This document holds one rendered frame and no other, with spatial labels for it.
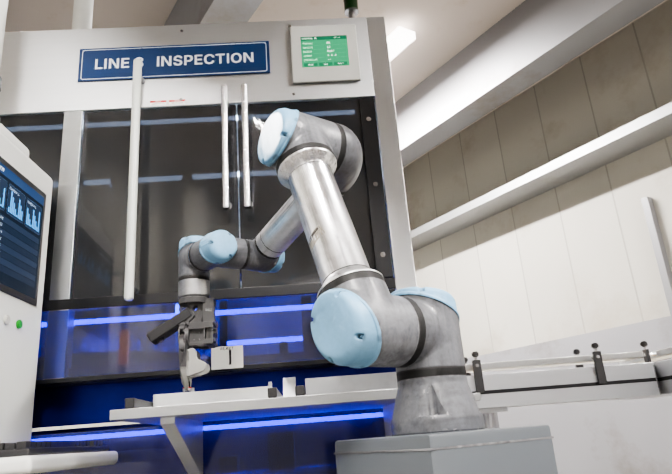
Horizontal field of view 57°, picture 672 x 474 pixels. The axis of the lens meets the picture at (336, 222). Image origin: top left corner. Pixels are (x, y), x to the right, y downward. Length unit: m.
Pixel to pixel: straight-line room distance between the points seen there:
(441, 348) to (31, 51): 1.67
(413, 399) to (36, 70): 1.62
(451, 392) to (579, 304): 3.31
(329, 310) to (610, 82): 3.65
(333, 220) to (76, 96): 1.23
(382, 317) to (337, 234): 0.17
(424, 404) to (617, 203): 3.30
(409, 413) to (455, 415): 0.07
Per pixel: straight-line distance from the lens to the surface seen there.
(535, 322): 4.51
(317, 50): 2.05
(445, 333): 1.03
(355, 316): 0.91
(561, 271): 4.39
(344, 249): 1.01
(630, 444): 4.14
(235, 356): 1.71
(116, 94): 2.07
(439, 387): 1.01
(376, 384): 1.32
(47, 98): 2.13
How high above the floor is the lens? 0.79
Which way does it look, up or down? 19 degrees up
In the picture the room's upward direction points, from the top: 5 degrees counter-clockwise
